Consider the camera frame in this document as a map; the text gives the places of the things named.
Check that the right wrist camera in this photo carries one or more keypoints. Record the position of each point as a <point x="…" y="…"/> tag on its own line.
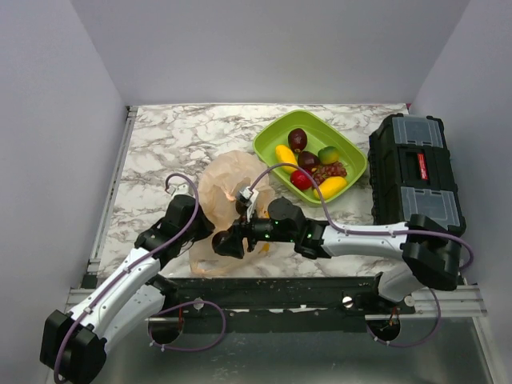
<point x="245" y="202"/>

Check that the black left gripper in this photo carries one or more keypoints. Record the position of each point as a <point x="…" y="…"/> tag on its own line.
<point x="207" y="226"/>

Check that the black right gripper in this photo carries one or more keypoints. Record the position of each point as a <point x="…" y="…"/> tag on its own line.
<point x="243" y="228"/>

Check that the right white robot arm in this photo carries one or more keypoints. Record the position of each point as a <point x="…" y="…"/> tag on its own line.
<point x="426" y="258"/>

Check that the red fake grapes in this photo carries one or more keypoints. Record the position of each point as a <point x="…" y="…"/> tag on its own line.
<point x="323" y="172"/>

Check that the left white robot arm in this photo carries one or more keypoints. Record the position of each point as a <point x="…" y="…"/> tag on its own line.
<point x="75" y="344"/>

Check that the black plastic toolbox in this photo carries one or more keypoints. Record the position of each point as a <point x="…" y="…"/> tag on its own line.
<point x="411" y="173"/>

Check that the green orange fake fruit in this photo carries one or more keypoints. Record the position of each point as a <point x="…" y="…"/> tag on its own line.
<point x="328" y="155"/>

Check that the translucent orange plastic bag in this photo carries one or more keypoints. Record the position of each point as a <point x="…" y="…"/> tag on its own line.
<point x="217" y="189"/>

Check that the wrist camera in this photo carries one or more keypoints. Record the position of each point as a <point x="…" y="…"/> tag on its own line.
<point x="178" y="189"/>
<point x="245" y="202"/>

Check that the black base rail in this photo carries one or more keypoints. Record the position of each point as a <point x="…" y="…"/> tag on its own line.
<point x="276" y="305"/>

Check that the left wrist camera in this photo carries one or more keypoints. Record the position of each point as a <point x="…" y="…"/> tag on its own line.
<point x="178" y="189"/>

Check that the yellow fake fruit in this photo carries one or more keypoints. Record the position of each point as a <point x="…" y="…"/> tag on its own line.
<point x="285" y="155"/>

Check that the dark red fake fruit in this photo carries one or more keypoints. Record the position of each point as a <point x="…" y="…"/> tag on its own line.
<point x="308" y="161"/>
<point x="297" y="140"/>

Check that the dark brown fake fruit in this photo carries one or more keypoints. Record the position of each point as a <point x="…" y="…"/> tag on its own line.
<point x="226" y="244"/>

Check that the yellow fake mango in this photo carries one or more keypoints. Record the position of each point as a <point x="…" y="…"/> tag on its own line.
<point x="330" y="187"/>

